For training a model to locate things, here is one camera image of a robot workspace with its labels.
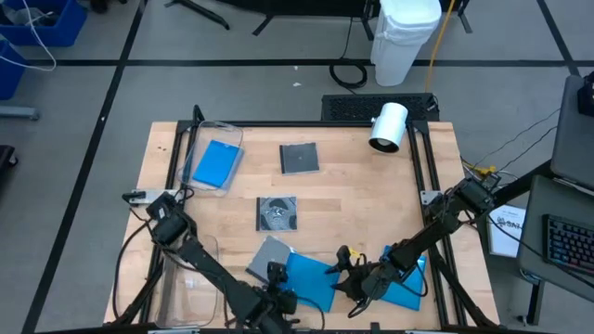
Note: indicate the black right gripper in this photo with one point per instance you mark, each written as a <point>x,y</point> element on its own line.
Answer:
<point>371,280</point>

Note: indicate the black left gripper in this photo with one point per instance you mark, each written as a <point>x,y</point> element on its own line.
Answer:
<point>274,301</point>

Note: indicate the blue jewel case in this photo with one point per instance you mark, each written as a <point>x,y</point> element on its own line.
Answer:
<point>215,163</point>
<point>308,280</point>
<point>404,297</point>

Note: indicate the grey CD jewel case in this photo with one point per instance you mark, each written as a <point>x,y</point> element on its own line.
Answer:
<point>267,257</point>
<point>300,158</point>

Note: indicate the CD jewel case printed cover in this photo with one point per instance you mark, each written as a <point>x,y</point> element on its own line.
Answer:
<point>277,214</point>

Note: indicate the clear plastic bin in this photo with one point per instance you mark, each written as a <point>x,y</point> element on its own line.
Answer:
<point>185,287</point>
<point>199,134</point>

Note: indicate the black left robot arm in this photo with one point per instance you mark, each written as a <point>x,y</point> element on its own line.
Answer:
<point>209,273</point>

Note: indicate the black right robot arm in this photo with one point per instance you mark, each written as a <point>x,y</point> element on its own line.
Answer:
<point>427,236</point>

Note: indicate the white cylinder lamp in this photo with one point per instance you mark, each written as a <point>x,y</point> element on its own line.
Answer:
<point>389,125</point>

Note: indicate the white printed paper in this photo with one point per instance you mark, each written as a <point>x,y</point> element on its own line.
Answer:
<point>506,232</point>

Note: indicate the black perforated box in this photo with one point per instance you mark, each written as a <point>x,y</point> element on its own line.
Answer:
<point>352,107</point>

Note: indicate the yellow plug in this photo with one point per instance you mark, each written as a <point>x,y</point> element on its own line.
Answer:
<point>482,169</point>

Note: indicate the grey desk top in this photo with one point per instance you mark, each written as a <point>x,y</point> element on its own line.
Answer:
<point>533,260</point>

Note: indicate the black desk leg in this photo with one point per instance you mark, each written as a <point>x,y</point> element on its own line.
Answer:
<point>536,301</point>

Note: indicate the black keyboard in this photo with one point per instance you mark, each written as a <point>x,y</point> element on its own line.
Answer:
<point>571,243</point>

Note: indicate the white trash bin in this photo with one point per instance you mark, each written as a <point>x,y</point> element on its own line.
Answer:
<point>401,42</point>

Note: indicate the grey flat panel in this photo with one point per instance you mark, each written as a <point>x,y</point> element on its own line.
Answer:
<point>573,139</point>

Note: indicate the black equipment stand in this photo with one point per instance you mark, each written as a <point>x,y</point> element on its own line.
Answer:
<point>301,7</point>

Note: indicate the black round device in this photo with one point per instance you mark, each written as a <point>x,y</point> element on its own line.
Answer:
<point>587,95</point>

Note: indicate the black floor object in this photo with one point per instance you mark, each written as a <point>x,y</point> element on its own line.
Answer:
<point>5,160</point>

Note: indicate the grey metal bar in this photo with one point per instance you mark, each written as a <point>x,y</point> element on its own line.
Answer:
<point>18,112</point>

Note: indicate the blue storage crate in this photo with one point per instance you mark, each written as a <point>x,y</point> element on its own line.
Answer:
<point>65,32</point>
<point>9,74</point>

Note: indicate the black aluminium table frame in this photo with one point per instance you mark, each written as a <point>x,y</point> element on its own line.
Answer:
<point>301,124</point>

